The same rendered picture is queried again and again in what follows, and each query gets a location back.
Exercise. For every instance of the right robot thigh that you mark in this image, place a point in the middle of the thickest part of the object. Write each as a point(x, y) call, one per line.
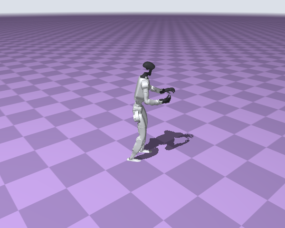
point(141, 125)

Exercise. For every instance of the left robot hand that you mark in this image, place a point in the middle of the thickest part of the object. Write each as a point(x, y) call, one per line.
point(167, 90)

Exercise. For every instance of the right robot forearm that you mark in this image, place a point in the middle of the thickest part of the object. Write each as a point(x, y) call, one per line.
point(154, 102)

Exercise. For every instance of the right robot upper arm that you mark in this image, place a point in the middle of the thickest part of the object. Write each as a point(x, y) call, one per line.
point(145, 89)

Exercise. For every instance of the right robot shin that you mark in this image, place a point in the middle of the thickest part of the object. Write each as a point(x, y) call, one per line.
point(138, 145)

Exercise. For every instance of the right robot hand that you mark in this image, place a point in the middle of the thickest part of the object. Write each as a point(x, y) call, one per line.
point(166, 100)

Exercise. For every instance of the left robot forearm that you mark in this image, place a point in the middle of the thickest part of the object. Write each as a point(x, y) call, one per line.
point(154, 89)

